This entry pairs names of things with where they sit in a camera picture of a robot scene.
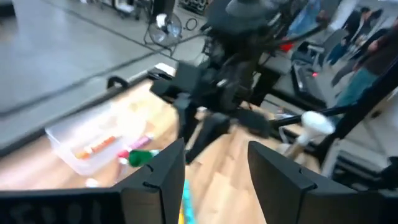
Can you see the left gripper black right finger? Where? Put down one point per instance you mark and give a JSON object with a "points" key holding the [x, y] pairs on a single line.
{"points": [[283, 196]]}

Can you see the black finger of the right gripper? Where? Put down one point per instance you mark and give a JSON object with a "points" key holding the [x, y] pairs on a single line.
{"points": [[211, 133], [186, 121]]}

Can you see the black floor fan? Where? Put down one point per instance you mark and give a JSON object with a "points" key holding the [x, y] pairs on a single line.
{"points": [[164, 29]]}

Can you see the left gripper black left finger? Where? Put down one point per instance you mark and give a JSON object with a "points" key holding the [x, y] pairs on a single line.
{"points": [[158, 193]]}

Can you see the clear plastic bin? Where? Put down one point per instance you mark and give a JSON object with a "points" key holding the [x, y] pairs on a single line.
{"points": [[68, 137]]}

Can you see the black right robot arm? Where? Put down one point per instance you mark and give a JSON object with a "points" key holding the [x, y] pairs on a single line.
{"points": [[239, 40]]}

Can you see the orange whiteboard marker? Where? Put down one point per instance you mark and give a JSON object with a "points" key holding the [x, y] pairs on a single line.
{"points": [[99, 146]]}

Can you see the cyan highlighter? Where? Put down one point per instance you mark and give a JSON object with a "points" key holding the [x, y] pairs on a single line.
{"points": [[188, 202]]}

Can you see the person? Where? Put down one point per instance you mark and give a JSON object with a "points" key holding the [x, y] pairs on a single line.
{"points": [[357, 84], [357, 21]]}

